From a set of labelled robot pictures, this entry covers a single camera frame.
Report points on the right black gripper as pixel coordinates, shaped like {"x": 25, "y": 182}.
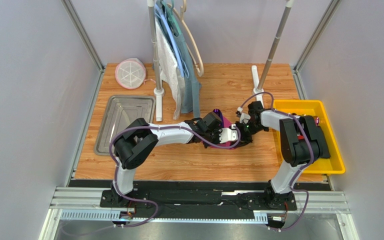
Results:
{"x": 244, "y": 132}

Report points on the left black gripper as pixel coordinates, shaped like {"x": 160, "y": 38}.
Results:
{"x": 218, "y": 130}

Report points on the pink paper napkin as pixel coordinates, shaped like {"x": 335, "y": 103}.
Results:
{"x": 228, "y": 146}

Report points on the purple metal spoon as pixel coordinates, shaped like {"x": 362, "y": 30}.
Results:
{"x": 224, "y": 121}

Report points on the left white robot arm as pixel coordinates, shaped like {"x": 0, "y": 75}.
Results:
{"x": 131, "y": 147}

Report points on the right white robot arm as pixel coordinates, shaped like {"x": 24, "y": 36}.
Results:
{"x": 302, "y": 142}

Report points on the blue grey hanging cloth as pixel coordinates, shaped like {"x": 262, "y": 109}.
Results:
{"x": 191, "y": 98}

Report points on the right rack pole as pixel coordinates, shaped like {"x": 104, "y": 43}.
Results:
{"x": 258, "y": 81}

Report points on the rack pole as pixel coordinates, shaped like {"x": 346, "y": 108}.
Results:
{"x": 159, "y": 91}
{"x": 258, "y": 81}

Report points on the beige clothes hanger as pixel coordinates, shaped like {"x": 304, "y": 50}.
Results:
{"x": 194, "y": 52}

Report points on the left rack pole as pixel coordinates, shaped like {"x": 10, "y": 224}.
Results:
{"x": 159, "y": 91}

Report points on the blue clothes hanger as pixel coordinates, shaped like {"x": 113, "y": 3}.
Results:
{"x": 169, "y": 35}

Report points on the white lace cloth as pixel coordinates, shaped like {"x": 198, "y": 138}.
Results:
{"x": 170, "y": 70}

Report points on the pink gold utensil in bin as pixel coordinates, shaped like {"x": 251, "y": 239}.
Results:
{"x": 316, "y": 120}

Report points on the silver metal tray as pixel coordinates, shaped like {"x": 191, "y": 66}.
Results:
{"x": 120, "y": 112}

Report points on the yellow plastic bin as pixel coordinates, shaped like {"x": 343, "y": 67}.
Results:
{"x": 317, "y": 108}

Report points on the pink white mesh basket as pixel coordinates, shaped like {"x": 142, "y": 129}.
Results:
{"x": 131, "y": 74}

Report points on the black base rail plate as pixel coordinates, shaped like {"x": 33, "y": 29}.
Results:
{"x": 194, "y": 200}

